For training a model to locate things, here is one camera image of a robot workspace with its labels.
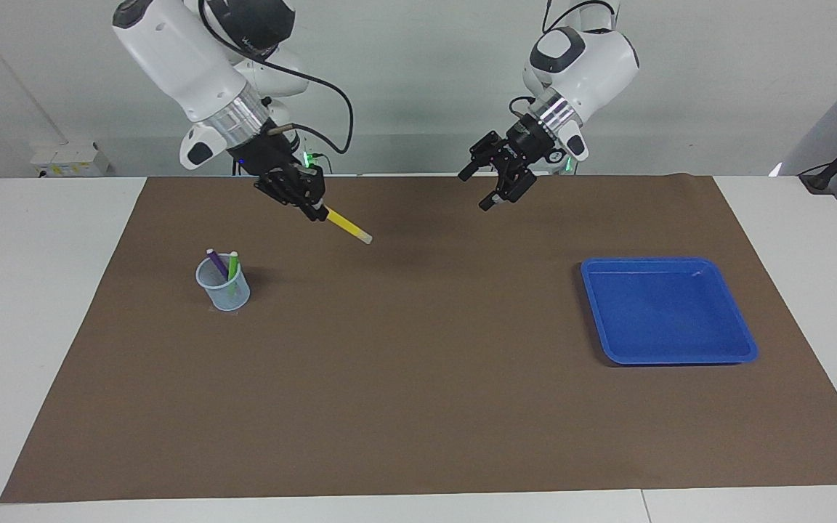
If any white box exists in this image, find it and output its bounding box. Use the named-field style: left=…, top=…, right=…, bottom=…
left=29, top=141, right=111, bottom=178

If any clear plastic cup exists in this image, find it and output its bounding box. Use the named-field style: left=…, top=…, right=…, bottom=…
left=195, top=253, right=251, bottom=312

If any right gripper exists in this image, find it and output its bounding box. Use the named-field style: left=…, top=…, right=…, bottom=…
left=228, top=122, right=329, bottom=222

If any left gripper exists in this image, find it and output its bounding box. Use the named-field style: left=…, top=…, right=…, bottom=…
left=458, top=116, right=564, bottom=213

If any blue plastic tray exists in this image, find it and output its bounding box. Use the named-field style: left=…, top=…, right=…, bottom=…
left=580, top=256, right=759, bottom=366

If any yellow pen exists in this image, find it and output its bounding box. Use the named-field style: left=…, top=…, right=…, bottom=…
left=323, top=206, right=374, bottom=246

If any black cable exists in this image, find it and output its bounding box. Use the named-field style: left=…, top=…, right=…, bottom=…
left=541, top=0, right=619, bottom=35
left=198, top=0, right=355, bottom=155

